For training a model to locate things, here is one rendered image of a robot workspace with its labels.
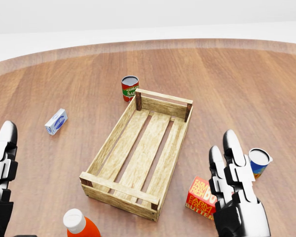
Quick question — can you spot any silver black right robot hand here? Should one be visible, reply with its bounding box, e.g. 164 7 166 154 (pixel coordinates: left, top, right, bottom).
208 129 272 237

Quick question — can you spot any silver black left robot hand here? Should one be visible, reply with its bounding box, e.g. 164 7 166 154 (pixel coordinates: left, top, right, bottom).
0 108 18 237

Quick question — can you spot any red butter box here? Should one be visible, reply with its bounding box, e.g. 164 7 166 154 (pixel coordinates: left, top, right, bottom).
185 176 217 220

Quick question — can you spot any blue and yellow tin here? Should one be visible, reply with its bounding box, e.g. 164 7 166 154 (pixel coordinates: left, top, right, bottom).
248 148 273 180

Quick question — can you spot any red tomato sauce tin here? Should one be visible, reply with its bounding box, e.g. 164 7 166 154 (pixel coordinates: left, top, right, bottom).
121 75 140 103

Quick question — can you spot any wooden slat tray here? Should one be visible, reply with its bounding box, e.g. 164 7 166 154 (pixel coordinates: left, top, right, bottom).
79 88 194 222

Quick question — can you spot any white and blue small box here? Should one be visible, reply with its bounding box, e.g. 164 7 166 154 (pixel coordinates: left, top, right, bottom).
44 108 68 136

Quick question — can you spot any orange bottle with white cap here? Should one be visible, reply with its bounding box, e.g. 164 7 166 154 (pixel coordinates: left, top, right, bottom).
63 208 102 237

